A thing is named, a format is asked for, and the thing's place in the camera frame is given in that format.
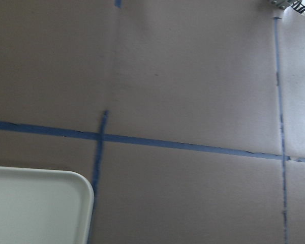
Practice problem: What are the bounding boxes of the white bear tray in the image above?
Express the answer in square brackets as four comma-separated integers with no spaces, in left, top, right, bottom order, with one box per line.
[0,166,94,243]

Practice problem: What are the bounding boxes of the aluminium frame post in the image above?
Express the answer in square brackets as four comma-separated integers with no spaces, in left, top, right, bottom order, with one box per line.
[267,0,295,10]

